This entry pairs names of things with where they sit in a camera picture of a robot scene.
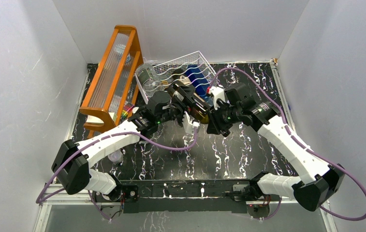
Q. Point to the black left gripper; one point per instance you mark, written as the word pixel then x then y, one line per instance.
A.
pixel 188 91

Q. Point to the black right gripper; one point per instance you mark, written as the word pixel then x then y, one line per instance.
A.
pixel 215 125

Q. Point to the olive green wine bottle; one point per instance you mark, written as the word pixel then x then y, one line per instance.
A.
pixel 198 111

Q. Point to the dark green wine bottle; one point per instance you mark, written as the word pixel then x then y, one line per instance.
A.
pixel 179 75

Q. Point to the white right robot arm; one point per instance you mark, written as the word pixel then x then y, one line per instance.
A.
pixel 317 180

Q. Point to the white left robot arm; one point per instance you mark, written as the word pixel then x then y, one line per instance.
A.
pixel 73 163

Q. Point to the box of coloured markers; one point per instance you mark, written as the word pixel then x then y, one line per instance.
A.
pixel 126 110

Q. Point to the orange wooden shelf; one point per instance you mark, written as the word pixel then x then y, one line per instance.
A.
pixel 113 83

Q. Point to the small clear plastic cup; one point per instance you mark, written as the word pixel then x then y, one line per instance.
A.
pixel 116 157

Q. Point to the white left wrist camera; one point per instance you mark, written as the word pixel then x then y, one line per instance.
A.
pixel 190 124

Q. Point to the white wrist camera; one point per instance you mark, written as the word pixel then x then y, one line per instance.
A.
pixel 216 93
pixel 190 124

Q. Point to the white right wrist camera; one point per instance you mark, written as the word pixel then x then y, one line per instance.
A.
pixel 216 93

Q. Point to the white wire wine rack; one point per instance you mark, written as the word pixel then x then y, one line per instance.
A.
pixel 165 70

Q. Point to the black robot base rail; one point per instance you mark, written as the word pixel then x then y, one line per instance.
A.
pixel 219 195

